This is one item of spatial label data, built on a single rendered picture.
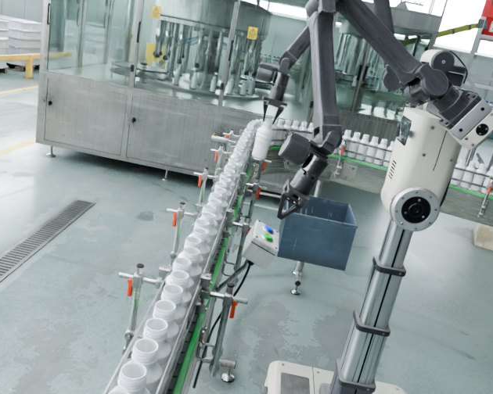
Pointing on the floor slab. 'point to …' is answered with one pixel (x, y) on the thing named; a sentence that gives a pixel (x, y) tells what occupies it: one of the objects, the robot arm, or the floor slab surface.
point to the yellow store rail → (16, 59)
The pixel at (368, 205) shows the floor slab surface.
